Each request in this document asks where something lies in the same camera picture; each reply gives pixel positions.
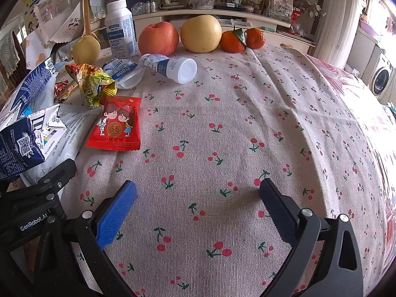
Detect small yellow pear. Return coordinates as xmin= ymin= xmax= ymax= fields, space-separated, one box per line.
xmin=72 ymin=35 xmax=101 ymax=64

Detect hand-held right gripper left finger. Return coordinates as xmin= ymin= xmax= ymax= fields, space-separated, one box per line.
xmin=33 ymin=180 xmax=138 ymax=297

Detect orange print table cloth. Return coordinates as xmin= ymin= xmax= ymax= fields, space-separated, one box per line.
xmin=25 ymin=32 xmax=58 ymax=69

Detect white washing machine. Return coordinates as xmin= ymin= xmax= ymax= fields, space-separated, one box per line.
xmin=370 ymin=45 xmax=396 ymax=98

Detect red apple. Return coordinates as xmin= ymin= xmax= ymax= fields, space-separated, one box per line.
xmin=138 ymin=22 xmax=180 ymax=56

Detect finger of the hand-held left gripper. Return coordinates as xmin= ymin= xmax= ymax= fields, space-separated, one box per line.
xmin=20 ymin=158 xmax=77 ymax=196

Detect white plastic pouch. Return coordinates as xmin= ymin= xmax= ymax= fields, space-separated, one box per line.
xmin=102 ymin=57 xmax=146 ymax=90

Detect white television cabinet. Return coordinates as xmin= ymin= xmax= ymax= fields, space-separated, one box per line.
xmin=90 ymin=4 xmax=316 ymax=54

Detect yellow green wrapper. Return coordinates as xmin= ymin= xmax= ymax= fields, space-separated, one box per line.
xmin=65 ymin=63 xmax=118 ymax=109

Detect plastic bag with packets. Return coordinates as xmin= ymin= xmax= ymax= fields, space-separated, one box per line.
xmin=268 ymin=0 xmax=294 ymax=22

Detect red cartoon candy packet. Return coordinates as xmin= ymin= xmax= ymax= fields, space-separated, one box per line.
xmin=86 ymin=96 xmax=142 ymax=152

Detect plain tangerine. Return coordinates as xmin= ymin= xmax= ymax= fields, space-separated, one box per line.
xmin=245 ymin=28 xmax=266 ymax=49

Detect tangerine with green leaf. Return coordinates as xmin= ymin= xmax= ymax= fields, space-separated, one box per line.
xmin=220 ymin=27 xmax=247 ymax=53

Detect small red wrapper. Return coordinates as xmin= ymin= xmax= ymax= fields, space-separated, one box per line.
xmin=53 ymin=80 xmax=78 ymax=104

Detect white printed mail pouch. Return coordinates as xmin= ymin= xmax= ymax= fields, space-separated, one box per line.
xmin=19 ymin=103 xmax=102 ymax=186

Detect white mesh food cover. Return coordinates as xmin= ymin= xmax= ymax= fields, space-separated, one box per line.
xmin=34 ymin=0 xmax=85 ymax=43

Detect large yellow pear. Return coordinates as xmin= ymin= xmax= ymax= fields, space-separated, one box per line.
xmin=180 ymin=15 xmax=223 ymax=53

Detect white supplement bottle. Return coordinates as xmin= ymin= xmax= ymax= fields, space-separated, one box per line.
xmin=104 ymin=0 xmax=138 ymax=57

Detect cherry print tablecloth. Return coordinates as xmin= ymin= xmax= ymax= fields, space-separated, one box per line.
xmin=6 ymin=42 xmax=396 ymax=297

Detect pink floral cloth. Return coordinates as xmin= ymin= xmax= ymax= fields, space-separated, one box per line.
xmin=305 ymin=54 xmax=396 ymax=211

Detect green lace chair cover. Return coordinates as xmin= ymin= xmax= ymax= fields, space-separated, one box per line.
xmin=85 ymin=0 xmax=109 ymax=21

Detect small white drink bottle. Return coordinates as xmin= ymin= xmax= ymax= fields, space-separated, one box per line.
xmin=140 ymin=53 xmax=198 ymax=84

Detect artificial flowers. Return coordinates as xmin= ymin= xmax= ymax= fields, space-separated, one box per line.
xmin=292 ymin=0 xmax=327 ymax=19

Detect curved light wooden chair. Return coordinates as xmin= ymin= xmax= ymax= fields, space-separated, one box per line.
xmin=81 ymin=0 xmax=107 ymax=39

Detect white curtain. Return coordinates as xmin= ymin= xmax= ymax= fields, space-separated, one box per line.
xmin=312 ymin=0 xmax=370 ymax=69

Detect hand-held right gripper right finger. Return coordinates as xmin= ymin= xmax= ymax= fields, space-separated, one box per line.
xmin=258 ymin=178 xmax=364 ymax=297

